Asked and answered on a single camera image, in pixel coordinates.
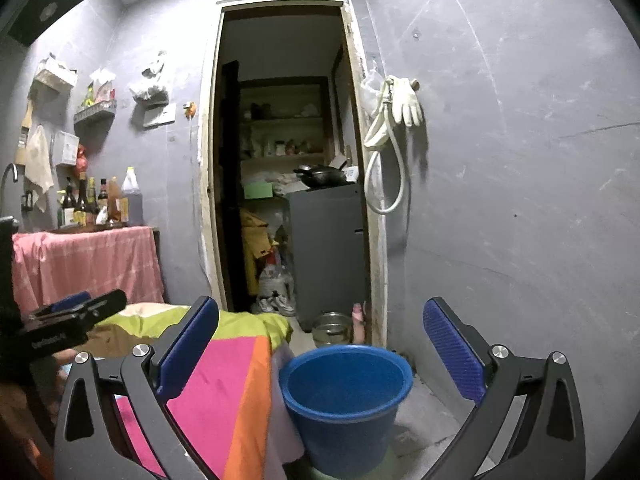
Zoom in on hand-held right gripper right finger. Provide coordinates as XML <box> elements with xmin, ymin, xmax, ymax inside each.
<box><xmin>421</xmin><ymin>296</ymin><xmax>587</xmax><ymax>480</ymax></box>

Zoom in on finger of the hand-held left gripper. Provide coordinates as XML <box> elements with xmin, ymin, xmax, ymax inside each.
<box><xmin>27</xmin><ymin>288</ymin><xmax>128</xmax><ymax>337</ymax></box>
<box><xmin>48</xmin><ymin>290</ymin><xmax>94</xmax><ymax>315</ymax></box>

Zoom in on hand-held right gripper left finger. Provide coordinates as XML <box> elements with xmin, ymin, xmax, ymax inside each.
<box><xmin>52</xmin><ymin>295</ymin><xmax>221</xmax><ymax>480</ymax></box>

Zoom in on blue plastic bucket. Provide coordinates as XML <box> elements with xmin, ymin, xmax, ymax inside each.
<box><xmin>278</xmin><ymin>344</ymin><xmax>414</xmax><ymax>480</ymax></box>

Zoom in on person's left forearm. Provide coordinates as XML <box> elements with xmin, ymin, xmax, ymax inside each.
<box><xmin>0</xmin><ymin>360</ymin><xmax>57</xmax><ymax>463</ymax></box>

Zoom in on colourful striped blanket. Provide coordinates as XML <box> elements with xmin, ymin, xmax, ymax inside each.
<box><xmin>59</xmin><ymin>304</ymin><xmax>295</xmax><ymax>480</ymax></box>

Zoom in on pink checked cloth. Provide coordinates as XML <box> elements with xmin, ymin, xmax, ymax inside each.
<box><xmin>12</xmin><ymin>225</ymin><xmax>166</xmax><ymax>317</ymax></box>

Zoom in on curved black faucet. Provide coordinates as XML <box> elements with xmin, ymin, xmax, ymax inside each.
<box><xmin>0</xmin><ymin>162</ymin><xmax>20</xmax><ymax>212</ymax></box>

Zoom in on pink slender object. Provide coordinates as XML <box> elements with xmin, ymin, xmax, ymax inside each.
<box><xmin>352</xmin><ymin>302</ymin><xmax>369</xmax><ymax>347</ymax></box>

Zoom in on orange plastic bottle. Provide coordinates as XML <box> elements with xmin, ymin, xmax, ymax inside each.
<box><xmin>105</xmin><ymin>176</ymin><xmax>124</xmax><ymax>224</ymax></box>

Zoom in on plastic bottle red cap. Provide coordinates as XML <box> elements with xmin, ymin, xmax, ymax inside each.
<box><xmin>259</xmin><ymin>259</ymin><xmax>292</xmax><ymax>297</ymax></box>

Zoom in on white hanging rag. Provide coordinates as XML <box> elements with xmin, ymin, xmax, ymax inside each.
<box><xmin>24</xmin><ymin>124</ymin><xmax>55</xmax><ymax>197</ymax></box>

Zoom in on large oil jug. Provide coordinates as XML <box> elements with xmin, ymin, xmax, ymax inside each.
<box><xmin>119</xmin><ymin>166</ymin><xmax>145</xmax><ymax>228</ymax></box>

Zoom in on pale lilac sheet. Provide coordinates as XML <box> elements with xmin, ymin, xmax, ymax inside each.
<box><xmin>269</xmin><ymin>344</ymin><xmax>307</xmax><ymax>480</ymax></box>

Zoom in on yellow cardboard box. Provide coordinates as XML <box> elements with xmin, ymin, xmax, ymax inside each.
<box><xmin>239</xmin><ymin>209</ymin><xmax>272</xmax><ymax>262</ymax></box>

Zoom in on wooden grater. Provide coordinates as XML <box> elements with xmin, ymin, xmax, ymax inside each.
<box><xmin>14</xmin><ymin>99</ymin><xmax>34</xmax><ymax>167</ymax></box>

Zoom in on grey cabinet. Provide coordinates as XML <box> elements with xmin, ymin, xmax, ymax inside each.
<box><xmin>284</xmin><ymin>182</ymin><xmax>372</xmax><ymax>332</ymax></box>

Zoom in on green box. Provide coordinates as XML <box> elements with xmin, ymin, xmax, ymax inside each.
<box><xmin>243</xmin><ymin>181</ymin><xmax>274</xmax><ymax>201</ymax></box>

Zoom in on bunch of seasoning packets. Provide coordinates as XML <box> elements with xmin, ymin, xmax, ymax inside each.
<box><xmin>82</xmin><ymin>68</ymin><xmax>117</xmax><ymax>107</ymax></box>

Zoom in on black wok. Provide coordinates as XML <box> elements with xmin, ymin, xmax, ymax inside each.
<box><xmin>292</xmin><ymin>162</ymin><xmax>352</xmax><ymax>189</ymax></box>

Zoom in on white hanging plastic bag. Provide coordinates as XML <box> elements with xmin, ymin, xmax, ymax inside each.
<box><xmin>129</xmin><ymin>51</ymin><xmax>169</xmax><ymax>104</ymax></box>

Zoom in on wooden shelf unit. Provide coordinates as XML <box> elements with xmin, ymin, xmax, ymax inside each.
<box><xmin>238</xmin><ymin>76</ymin><xmax>332</xmax><ymax>162</ymax></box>

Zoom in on white rubber gloves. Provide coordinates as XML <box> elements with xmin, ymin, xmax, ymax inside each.
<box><xmin>390</xmin><ymin>75</ymin><xmax>426</xmax><ymax>129</ymax></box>

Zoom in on clear plastic bag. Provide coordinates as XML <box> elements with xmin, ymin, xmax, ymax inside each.
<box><xmin>362</xmin><ymin>66</ymin><xmax>387</xmax><ymax>117</ymax></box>

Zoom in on white wall box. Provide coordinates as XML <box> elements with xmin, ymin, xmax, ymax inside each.
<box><xmin>53</xmin><ymin>130</ymin><xmax>81</xmax><ymax>167</ymax></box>

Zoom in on grey wall shelf basket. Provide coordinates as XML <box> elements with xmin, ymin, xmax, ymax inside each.
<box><xmin>73</xmin><ymin>98</ymin><xmax>118</xmax><ymax>129</ymax></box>

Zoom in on wooden door frame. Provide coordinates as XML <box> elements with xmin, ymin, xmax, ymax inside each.
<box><xmin>198</xmin><ymin>0</ymin><xmax>389</xmax><ymax>349</ymax></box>

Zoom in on white wall basket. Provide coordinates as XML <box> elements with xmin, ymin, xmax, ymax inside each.
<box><xmin>33</xmin><ymin>53</ymin><xmax>79</xmax><ymax>92</ymax></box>

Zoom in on white wall switch plate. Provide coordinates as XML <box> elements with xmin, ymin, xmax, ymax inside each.
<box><xmin>142</xmin><ymin>102</ymin><xmax>178</xmax><ymax>129</ymax></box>

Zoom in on white hose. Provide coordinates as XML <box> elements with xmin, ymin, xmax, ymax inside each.
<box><xmin>363</xmin><ymin>77</ymin><xmax>407</xmax><ymax>216</ymax></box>

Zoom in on black wall cabinet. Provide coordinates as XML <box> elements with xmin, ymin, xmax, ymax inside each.
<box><xmin>6</xmin><ymin>0</ymin><xmax>94</xmax><ymax>47</ymax></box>

